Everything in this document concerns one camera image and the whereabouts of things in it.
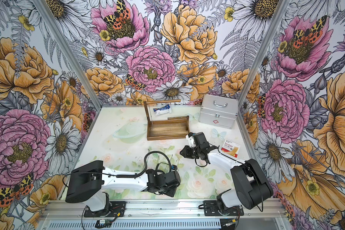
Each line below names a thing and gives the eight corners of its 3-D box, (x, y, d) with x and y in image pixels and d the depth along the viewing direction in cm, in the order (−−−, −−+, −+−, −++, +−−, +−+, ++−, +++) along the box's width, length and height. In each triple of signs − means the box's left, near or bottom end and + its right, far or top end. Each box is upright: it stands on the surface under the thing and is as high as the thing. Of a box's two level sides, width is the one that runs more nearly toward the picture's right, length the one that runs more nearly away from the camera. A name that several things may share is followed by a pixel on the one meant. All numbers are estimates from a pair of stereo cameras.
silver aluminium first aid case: (198, 124, 113) (201, 109, 100) (200, 108, 124) (203, 93, 112) (232, 129, 110) (239, 115, 97) (231, 112, 121) (237, 97, 108)
